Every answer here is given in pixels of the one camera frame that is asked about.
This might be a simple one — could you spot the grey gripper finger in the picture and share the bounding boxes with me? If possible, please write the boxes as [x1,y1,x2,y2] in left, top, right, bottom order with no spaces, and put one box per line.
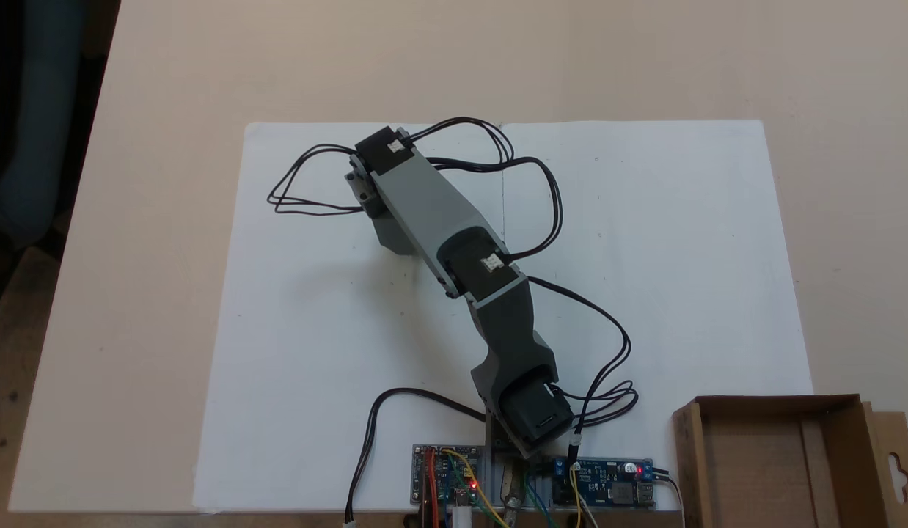
[373,211,420,257]

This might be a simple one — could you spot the green circuit board red LED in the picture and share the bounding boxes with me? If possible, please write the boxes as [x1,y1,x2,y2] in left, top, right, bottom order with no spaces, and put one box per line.
[412,444,491,511]

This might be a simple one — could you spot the metal table clamp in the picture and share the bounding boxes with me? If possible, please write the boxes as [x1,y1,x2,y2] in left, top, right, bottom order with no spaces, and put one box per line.
[498,461,526,528]

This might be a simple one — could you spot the blue circuit board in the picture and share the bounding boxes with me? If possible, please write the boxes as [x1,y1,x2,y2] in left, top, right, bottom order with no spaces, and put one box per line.
[553,458,657,510]

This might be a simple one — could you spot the brown cardboard box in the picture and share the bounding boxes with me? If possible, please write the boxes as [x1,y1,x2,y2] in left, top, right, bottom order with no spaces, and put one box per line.
[673,395,908,528]

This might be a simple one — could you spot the black gripper motor cable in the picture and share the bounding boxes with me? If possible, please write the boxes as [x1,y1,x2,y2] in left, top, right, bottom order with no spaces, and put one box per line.
[267,143,368,218]

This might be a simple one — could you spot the black wrist motor cable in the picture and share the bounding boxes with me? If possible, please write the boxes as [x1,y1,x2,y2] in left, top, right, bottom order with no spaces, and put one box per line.
[406,116,565,263]

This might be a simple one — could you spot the black power cable white plug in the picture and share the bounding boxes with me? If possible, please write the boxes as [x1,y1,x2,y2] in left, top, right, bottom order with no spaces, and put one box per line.
[343,388,488,527]

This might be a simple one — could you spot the red wire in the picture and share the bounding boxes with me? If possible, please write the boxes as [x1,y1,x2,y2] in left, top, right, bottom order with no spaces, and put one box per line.
[422,449,440,528]

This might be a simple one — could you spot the yellow wire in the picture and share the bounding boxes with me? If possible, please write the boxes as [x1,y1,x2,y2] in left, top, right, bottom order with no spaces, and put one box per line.
[442,448,510,528]

